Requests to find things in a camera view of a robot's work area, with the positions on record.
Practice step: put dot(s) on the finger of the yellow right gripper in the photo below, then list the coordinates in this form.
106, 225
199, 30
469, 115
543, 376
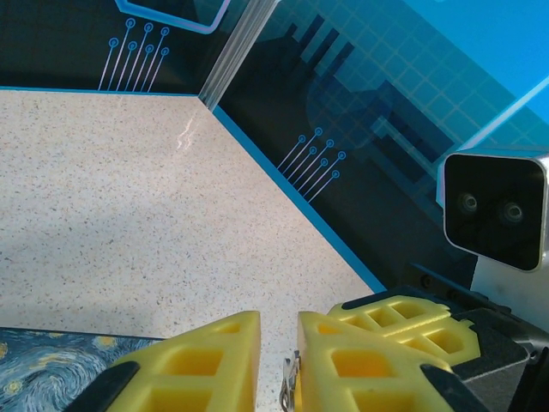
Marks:
407, 324

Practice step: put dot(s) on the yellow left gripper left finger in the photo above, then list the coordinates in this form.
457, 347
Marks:
201, 369

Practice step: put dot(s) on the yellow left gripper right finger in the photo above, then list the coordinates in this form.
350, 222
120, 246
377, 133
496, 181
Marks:
364, 377

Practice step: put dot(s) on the starry night printed tin box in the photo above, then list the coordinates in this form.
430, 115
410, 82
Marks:
56, 369

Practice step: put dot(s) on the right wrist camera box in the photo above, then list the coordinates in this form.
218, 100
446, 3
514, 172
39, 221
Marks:
493, 210

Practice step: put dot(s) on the aluminium frame post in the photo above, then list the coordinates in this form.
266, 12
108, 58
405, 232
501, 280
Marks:
233, 56

